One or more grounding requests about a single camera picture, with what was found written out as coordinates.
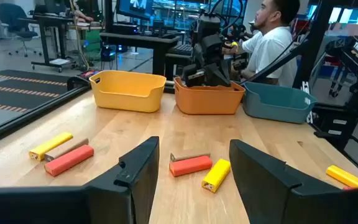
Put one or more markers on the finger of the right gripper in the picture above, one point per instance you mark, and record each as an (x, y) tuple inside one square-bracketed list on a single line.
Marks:
[(217, 76), (193, 77)]

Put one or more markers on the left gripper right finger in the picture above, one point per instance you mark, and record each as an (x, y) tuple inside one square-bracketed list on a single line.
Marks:
[(275, 199)]

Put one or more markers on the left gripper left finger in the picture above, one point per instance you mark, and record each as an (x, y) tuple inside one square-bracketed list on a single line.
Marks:
[(129, 199)]

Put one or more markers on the yellow wooden block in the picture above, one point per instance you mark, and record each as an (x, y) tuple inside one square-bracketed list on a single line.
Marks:
[(348, 177), (51, 144), (216, 175)]

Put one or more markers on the red wooden block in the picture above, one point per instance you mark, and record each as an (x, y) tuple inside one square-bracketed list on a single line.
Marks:
[(68, 160), (190, 165)]

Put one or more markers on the plain wooden block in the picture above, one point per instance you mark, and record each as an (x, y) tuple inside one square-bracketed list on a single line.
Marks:
[(190, 156), (68, 148)]

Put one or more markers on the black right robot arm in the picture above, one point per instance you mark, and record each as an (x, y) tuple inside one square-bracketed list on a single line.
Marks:
[(208, 25)]

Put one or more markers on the orange plastic bin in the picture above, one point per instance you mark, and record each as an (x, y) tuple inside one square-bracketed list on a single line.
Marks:
[(207, 101)]

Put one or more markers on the person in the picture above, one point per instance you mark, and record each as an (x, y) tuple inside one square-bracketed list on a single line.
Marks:
[(272, 46), (82, 15)]

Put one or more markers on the black work table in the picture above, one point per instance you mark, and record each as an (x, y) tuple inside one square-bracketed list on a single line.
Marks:
[(141, 40)]

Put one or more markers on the teal plastic bin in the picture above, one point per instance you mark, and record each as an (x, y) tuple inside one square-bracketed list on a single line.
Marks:
[(275, 109)]

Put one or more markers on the yellow plastic bin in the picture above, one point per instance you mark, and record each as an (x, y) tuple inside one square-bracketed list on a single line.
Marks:
[(126, 96)]

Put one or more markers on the computer monitor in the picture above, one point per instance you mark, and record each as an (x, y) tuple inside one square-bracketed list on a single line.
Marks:
[(135, 7)]

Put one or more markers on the green box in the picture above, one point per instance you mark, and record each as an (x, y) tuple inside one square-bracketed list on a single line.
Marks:
[(92, 37)]

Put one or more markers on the black striped floor mat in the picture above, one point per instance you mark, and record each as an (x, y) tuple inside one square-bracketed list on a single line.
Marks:
[(26, 85)]

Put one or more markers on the black rolling desk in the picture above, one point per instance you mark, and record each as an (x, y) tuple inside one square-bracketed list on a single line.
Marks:
[(47, 21)]

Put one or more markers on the black office chair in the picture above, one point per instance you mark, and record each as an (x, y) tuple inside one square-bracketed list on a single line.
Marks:
[(15, 18)]

